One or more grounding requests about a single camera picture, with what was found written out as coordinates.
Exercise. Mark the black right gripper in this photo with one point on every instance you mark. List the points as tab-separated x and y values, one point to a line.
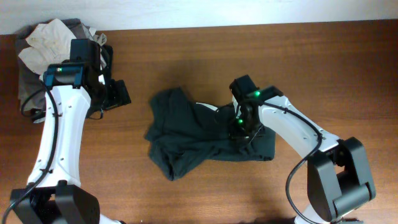
237	134

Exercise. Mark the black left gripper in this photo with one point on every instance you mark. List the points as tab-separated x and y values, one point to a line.
117	94

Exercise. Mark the dark green t-shirt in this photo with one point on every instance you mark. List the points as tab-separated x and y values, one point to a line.
186	133

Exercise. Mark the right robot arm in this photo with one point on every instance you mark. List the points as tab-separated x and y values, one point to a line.
339	179

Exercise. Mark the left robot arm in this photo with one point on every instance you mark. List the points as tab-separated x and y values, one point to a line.
53	194

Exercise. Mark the beige folded garment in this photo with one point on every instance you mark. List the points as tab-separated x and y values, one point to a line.
96	37

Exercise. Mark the white folded garment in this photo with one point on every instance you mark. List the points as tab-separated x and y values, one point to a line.
48	44

